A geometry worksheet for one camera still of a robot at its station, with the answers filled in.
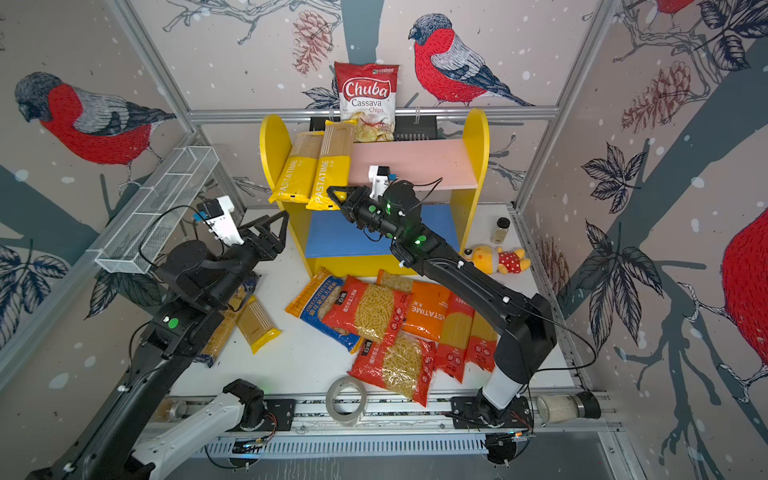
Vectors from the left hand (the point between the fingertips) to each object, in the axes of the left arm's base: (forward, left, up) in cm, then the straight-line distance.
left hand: (275, 214), depth 58 cm
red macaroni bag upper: (-4, -18, -37) cm, 41 cm away
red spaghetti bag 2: (-11, -49, -41) cm, 65 cm away
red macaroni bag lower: (-17, -26, -41) cm, 51 cm away
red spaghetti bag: (-9, -42, -42) cm, 60 cm away
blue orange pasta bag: (+1, +2, -41) cm, 41 cm away
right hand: (+6, -7, -2) cm, 9 cm away
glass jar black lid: (-27, -64, -41) cm, 80 cm away
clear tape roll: (-29, -13, -41) cm, 52 cm away
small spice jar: (+27, -63, -39) cm, 79 cm away
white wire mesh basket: (+5, +40, -14) cm, 42 cm away
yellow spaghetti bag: (-5, +17, -42) cm, 46 cm away
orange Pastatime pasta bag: (-2, -34, -41) cm, 53 cm away
